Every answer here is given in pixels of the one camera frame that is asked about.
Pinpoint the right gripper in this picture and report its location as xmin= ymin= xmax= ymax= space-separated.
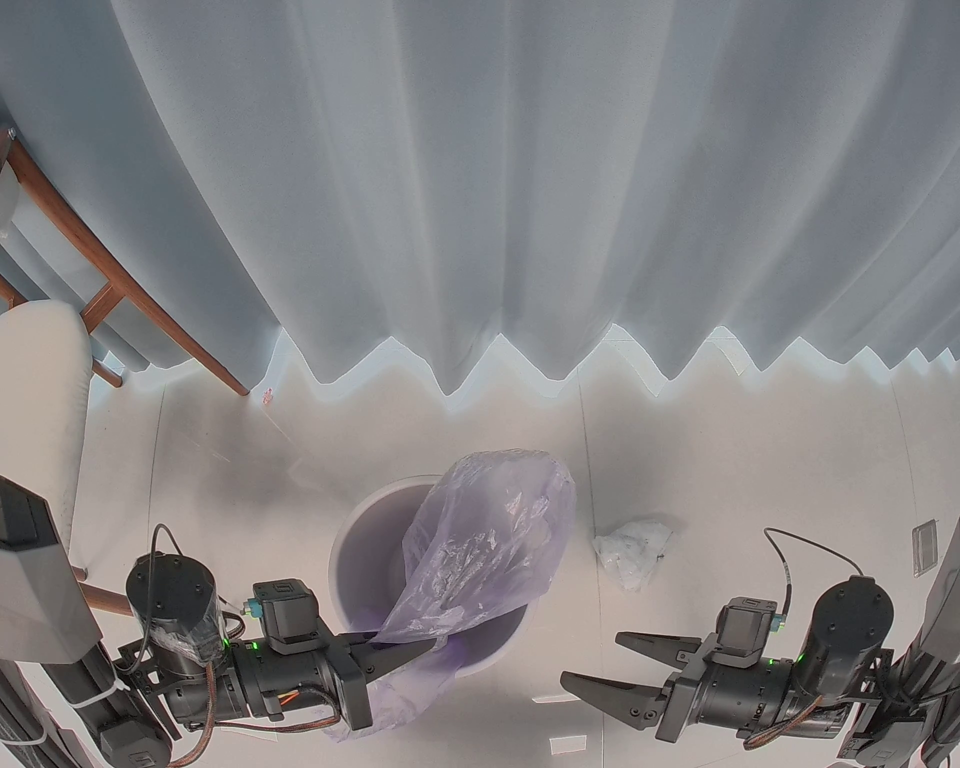
xmin=561 ymin=631 xmax=800 ymax=744

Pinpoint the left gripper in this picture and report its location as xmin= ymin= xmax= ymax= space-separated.
xmin=228 ymin=633 xmax=438 ymax=732

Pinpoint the purple plastic bag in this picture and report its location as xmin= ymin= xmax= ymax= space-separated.
xmin=322 ymin=447 xmax=577 ymax=740

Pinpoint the white trash bin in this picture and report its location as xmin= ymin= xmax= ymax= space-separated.
xmin=328 ymin=474 xmax=537 ymax=680

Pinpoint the crumpled white paper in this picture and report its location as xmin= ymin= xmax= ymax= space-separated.
xmin=592 ymin=517 xmax=675 ymax=594

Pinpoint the wooden chair with cream cushions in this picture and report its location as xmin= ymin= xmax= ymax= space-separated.
xmin=0 ymin=127 xmax=252 ymax=620

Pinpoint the pale blue curtain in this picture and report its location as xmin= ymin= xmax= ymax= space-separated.
xmin=0 ymin=0 xmax=960 ymax=397

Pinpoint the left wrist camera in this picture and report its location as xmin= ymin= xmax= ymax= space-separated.
xmin=243 ymin=579 xmax=331 ymax=654

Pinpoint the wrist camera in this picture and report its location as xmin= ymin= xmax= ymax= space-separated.
xmin=716 ymin=596 xmax=785 ymax=669
xmin=243 ymin=579 xmax=331 ymax=654

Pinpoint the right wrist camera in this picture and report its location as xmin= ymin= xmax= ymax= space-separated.
xmin=716 ymin=596 xmax=785 ymax=669

